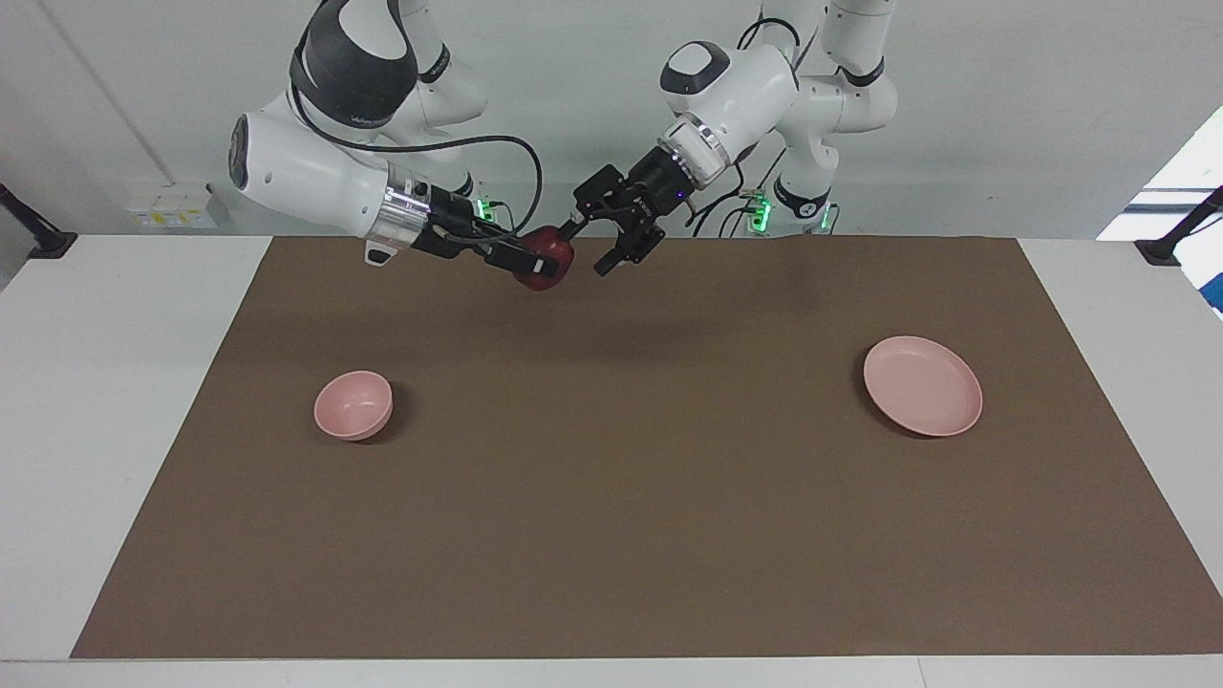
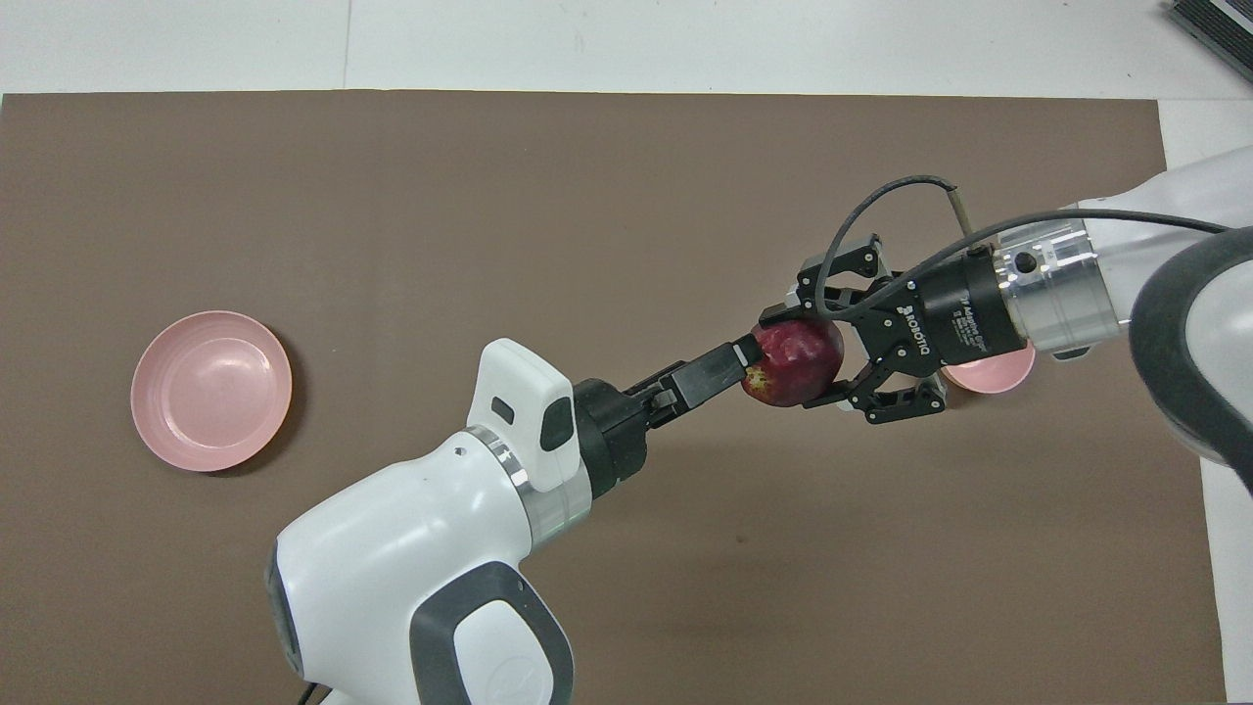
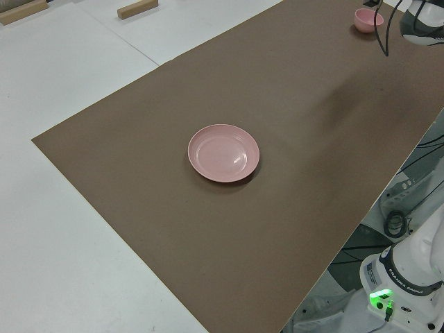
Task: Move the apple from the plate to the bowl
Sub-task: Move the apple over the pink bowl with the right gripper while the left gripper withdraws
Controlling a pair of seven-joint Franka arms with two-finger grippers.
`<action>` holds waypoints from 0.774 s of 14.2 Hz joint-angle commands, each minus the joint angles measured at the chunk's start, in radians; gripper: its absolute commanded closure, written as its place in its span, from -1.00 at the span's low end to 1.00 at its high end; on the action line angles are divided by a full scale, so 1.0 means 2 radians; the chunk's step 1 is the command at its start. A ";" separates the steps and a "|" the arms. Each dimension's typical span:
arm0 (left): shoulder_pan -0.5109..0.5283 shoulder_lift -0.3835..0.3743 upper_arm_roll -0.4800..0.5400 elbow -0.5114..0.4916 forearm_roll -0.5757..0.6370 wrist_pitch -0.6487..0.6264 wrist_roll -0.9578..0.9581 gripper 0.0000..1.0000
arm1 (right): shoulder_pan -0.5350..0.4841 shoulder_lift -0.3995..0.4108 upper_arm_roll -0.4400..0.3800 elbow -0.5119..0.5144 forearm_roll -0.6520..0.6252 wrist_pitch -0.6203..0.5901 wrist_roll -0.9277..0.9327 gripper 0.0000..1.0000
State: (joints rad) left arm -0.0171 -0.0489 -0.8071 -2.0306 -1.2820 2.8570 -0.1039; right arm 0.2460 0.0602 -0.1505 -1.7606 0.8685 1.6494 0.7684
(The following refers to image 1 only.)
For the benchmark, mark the white wall socket box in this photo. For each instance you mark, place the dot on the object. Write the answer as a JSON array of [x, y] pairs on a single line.
[[172, 208]]

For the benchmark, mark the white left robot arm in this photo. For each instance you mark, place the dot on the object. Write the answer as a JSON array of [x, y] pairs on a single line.
[[745, 86]]

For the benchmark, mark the black clamp mount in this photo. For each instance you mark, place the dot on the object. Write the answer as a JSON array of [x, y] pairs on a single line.
[[48, 244], [1161, 250]]

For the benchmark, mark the pink plate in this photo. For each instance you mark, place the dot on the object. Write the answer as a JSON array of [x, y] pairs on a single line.
[[922, 387]]

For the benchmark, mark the brown table mat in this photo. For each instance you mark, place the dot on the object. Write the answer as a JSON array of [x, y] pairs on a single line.
[[611, 478]]

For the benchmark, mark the pink bowl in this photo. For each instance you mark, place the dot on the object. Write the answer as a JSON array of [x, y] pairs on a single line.
[[352, 409]]

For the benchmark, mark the bright glass window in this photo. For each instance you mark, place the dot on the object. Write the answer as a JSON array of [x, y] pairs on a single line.
[[1170, 182]]

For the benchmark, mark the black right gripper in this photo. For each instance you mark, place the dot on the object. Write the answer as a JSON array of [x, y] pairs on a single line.
[[449, 225]]

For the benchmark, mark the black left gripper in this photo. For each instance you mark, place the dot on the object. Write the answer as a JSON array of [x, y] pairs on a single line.
[[659, 186]]

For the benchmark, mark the dark red apple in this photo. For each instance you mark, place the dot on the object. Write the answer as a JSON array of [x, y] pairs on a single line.
[[549, 244]]

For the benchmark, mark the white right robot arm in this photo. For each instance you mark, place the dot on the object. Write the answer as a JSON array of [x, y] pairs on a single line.
[[306, 172]]

